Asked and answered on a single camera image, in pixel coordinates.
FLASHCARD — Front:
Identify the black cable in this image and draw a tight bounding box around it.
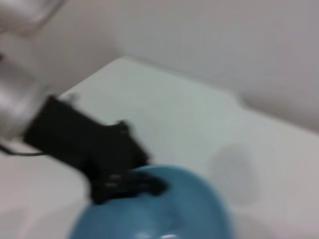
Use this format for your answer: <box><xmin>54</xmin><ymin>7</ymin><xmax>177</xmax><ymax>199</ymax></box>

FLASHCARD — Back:
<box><xmin>0</xmin><ymin>143</ymin><xmax>44</xmax><ymax>157</ymax></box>

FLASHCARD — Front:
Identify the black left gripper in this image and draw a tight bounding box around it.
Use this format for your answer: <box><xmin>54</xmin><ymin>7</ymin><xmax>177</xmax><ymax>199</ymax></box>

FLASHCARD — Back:
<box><xmin>23</xmin><ymin>96</ymin><xmax>168</xmax><ymax>205</ymax></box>

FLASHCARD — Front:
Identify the blue bowl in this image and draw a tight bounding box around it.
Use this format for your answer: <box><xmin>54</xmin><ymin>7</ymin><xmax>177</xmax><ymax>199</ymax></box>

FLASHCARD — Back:
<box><xmin>67</xmin><ymin>164</ymin><xmax>237</xmax><ymax>239</ymax></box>

